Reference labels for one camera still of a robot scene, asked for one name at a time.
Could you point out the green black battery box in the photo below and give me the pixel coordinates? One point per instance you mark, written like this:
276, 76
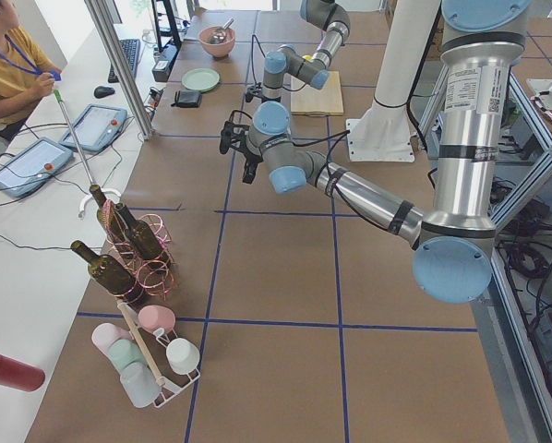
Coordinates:
510, 113

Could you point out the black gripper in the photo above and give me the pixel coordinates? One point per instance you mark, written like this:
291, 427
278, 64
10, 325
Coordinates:
251, 160
258, 90

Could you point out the pale grey cup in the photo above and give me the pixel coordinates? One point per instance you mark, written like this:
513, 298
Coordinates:
140, 384

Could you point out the metal rod green tip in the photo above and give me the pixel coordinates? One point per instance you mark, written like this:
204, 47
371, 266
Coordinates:
74, 136

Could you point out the light green plate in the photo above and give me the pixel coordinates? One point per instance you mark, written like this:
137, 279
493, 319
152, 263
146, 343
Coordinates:
201, 79

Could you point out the person in yellow shirt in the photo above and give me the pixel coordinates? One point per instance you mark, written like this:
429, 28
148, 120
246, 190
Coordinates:
26, 73

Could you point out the metal scoop spoon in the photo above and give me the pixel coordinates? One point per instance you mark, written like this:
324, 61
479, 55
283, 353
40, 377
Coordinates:
219, 34

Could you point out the pale green cup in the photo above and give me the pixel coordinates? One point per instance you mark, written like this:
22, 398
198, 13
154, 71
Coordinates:
124, 352

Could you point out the lower dark wine bottle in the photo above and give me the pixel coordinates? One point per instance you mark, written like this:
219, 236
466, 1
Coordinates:
142, 238

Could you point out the pink bowl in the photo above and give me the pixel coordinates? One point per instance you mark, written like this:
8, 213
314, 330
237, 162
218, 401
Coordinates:
217, 48

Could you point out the wooden cutting board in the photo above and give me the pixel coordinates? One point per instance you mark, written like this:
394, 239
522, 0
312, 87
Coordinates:
306, 100

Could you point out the aluminium frame post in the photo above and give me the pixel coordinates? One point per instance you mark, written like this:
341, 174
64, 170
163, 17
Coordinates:
103, 23

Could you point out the red thermos bottle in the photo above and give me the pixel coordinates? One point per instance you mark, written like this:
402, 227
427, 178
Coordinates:
17, 375

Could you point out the black computer mouse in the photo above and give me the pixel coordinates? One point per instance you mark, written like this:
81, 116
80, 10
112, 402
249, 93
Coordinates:
101, 92

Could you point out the pale pink cup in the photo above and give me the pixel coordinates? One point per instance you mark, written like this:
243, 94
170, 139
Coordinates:
106, 334

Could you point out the copper wire bottle rack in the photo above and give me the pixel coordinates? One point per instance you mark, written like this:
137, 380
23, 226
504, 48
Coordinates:
157, 282

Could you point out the pink cup on rack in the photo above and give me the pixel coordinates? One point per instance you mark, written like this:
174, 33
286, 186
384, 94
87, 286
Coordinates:
153, 317

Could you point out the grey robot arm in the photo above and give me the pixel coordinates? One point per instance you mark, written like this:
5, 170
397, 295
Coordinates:
335, 26
453, 242

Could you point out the wooden rack handle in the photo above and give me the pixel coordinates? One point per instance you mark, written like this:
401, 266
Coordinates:
129, 315

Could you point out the white wire cup rack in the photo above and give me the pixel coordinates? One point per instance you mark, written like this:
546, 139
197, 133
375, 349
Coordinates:
171, 389

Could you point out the white cup on rack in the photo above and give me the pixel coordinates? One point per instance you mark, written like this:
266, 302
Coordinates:
183, 356

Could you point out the teach pendant tablet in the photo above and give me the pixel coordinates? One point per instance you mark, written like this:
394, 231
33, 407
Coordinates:
98, 125
30, 169

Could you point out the folded grey cloth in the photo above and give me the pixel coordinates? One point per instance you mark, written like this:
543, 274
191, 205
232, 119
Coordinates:
187, 99

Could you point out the upper dark wine bottle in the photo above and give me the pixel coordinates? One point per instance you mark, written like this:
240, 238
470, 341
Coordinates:
111, 275

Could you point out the near teach pendant tablet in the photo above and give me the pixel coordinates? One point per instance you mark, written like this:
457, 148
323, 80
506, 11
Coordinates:
30, 169

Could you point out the dark wine bottle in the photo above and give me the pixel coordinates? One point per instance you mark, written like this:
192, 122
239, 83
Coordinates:
111, 222
142, 238
111, 275

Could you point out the far teach pendant tablet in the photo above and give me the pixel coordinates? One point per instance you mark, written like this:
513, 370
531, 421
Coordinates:
98, 125

